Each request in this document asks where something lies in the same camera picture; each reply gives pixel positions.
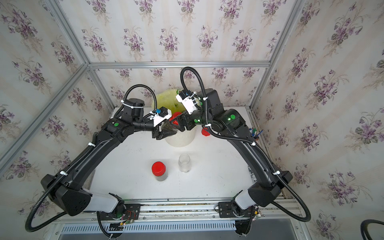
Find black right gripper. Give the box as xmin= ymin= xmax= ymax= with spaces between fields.
xmin=169 ymin=104 xmax=215 ymax=133

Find glass tea jar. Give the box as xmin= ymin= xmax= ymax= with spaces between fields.
xmin=178 ymin=154 xmax=192 ymax=173

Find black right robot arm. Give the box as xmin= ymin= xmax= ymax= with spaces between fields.
xmin=176 ymin=67 xmax=311 ymax=223

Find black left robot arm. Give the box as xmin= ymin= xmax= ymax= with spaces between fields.
xmin=25 ymin=84 xmax=176 ymax=233

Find green avocado print bag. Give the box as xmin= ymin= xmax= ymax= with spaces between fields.
xmin=156 ymin=89 xmax=186 ymax=114

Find pens in cup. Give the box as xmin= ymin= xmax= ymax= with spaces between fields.
xmin=249 ymin=128 xmax=264 ymax=141

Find printed paper scrap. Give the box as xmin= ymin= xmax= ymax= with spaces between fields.
xmin=248 ymin=166 xmax=257 ymax=183

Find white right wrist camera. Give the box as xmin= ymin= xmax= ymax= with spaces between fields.
xmin=176 ymin=90 xmax=202 ymax=115

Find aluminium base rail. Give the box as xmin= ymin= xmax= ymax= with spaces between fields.
xmin=43 ymin=198 xmax=311 ymax=240

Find aluminium frame bars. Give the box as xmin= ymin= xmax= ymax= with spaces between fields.
xmin=1 ymin=1 xmax=305 ymax=174

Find black cable loop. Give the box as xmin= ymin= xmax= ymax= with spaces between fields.
xmin=360 ymin=219 xmax=384 ymax=240

